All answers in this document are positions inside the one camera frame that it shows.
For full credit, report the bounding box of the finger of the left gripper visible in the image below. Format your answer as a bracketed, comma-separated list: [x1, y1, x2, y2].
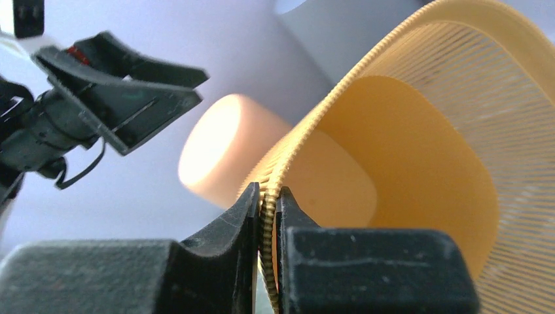
[32, 46, 202, 156]
[65, 31, 209, 89]

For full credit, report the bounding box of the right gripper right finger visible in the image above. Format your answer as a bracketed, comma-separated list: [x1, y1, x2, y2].
[276, 187, 480, 313]

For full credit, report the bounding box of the large grey plastic bucket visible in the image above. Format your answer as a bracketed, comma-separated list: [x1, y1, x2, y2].
[274, 0, 427, 84]

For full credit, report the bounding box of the orange plastic bucket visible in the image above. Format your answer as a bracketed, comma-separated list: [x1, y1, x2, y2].
[178, 94, 292, 209]

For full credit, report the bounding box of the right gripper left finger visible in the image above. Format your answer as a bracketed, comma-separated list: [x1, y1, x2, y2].
[1, 183, 259, 313]

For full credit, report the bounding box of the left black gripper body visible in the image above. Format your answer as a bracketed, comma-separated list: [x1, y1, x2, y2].
[1, 78, 100, 173]

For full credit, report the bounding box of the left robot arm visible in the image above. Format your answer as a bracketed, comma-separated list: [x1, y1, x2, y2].
[1, 31, 208, 205]

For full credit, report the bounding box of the yellow mesh waste basket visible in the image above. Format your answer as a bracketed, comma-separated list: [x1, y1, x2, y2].
[246, 1, 554, 313]

